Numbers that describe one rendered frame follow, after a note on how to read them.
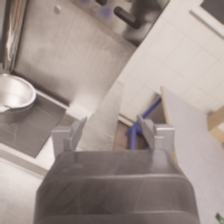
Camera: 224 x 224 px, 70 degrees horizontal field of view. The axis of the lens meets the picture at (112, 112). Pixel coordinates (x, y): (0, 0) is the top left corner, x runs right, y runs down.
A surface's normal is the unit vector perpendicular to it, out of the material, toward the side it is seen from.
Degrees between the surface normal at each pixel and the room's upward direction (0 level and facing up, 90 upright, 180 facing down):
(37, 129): 0
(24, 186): 0
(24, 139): 0
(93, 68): 90
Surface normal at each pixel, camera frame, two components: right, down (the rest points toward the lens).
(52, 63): -0.15, 0.59
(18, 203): 0.50, -0.65
